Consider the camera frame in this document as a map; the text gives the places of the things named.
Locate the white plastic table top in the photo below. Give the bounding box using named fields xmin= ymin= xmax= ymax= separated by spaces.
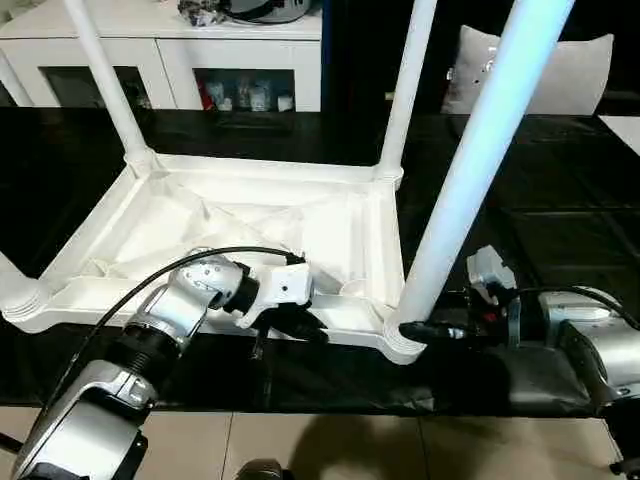
xmin=2 ymin=152 xmax=434 ymax=369

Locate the white plastic table leg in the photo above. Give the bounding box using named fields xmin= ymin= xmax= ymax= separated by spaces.
xmin=397 ymin=0 xmax=577 ymax=331
xmin=63 ymin=0 xmax=154 ymax=176
xmin=374 ymin=0 xmax=436 ymax=181
xmin=0 ymin=248 xmax=51 ymax=326

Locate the black work mat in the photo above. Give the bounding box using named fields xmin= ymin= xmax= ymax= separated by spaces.
xmin=0 ymin=104 xmax=640 ymax=419

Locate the white flat sheet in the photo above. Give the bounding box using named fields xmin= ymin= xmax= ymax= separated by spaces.
xmin=597 ymin=114 xmax=640 ymax=151

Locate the grey printed cushion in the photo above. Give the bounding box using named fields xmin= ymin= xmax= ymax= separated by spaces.
xmin=442 ymin=24 xmax=616 ymax=116

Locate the black tall furniture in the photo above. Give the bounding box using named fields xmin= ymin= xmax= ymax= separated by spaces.
xmin=319 ymin=0 xmax=640 ymax=119

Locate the white glass-door cabinet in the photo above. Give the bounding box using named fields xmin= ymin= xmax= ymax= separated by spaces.
xmin=0 ymin=0 xmax=322 ymax=114

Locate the dark crumpled cloth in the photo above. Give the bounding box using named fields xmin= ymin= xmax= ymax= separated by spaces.
xmin=177 ymin=0 xmax=226 ymax=27

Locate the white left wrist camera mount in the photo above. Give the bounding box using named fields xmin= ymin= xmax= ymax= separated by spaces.
xmin=237 ymin=263 xmax=314 ymax=331

